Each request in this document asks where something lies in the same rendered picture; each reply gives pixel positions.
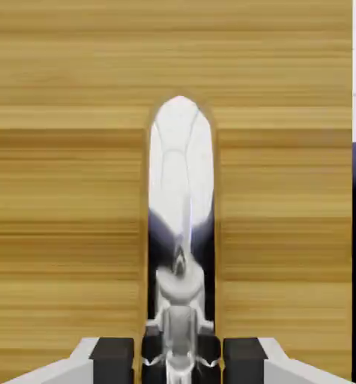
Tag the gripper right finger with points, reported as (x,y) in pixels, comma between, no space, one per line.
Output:
(243,361)

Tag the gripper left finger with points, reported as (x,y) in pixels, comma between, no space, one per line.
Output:
(113,361)

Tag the light wood cabinet door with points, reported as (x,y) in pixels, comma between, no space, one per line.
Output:
(63,192)

